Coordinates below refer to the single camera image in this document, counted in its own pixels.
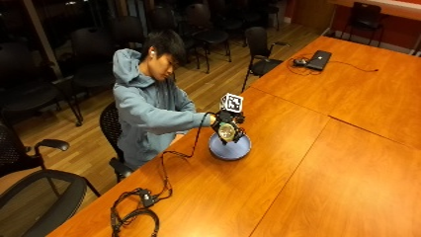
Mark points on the small clear round bowl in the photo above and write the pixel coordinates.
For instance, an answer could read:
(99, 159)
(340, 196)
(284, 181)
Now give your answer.
(227, 131)

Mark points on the black mesh office chair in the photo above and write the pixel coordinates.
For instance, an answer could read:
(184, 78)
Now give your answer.
(113, 128)

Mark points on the white cube with black markers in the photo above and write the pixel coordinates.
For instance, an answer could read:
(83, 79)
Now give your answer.
(232, 103)

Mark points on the the person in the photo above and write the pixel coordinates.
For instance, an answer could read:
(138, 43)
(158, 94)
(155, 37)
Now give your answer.
(150, 105)

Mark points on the black laptop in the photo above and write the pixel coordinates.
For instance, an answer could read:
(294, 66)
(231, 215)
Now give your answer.
(319, 60)

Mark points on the black armrest office chair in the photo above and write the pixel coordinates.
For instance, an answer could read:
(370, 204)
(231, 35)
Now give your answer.
(18, 151)
(49, 204)
(262, 52)

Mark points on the black stacking chair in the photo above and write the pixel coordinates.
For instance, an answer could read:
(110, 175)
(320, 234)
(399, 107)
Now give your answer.
(93, 56)
(208, 29)
(364, 19)
(26, 85)

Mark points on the blue round plate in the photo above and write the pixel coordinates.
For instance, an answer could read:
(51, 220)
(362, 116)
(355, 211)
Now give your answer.
(230, 151)

